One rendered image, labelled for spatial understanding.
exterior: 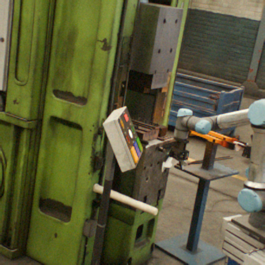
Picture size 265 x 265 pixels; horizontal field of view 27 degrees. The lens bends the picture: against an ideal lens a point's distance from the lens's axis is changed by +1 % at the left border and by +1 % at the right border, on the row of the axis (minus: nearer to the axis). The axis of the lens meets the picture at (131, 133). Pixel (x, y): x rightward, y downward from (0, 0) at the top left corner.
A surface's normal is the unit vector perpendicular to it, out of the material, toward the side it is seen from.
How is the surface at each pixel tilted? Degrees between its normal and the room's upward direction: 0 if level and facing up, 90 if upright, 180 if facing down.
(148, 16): 90
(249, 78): 90
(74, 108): 90
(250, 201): 97
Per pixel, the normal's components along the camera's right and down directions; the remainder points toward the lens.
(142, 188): 0.83, 0.27
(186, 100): -0.51, 0.15
